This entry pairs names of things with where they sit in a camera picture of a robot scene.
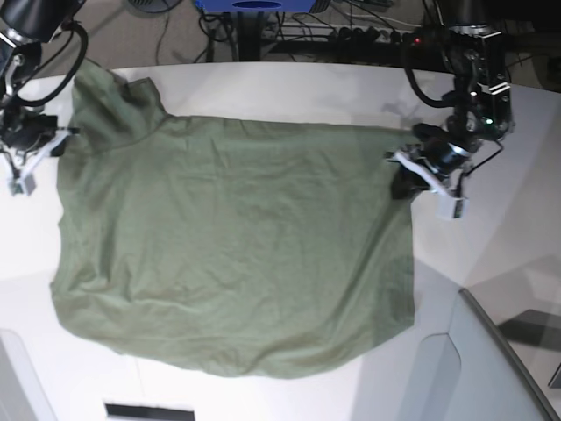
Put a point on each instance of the black power strip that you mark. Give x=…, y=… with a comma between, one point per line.
x=323, y=33

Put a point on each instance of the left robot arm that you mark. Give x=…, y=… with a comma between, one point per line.
x=480, y=100

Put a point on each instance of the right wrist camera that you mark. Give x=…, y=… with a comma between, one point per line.
x=22, y=185

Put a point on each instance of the green t-shirt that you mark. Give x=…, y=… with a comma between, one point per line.
x=228, y=246

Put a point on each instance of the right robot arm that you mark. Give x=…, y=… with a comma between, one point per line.
x=29, y=25

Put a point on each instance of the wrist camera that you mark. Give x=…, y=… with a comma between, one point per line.
x=452, y=207
x=22, y=185

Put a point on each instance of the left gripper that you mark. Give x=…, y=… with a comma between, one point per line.
x=437, y=152

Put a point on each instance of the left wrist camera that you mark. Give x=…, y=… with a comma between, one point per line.
x=452, y=207

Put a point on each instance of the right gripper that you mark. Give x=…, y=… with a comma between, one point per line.
x=31, y=135

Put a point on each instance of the blue box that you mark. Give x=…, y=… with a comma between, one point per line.
x=255, y=5

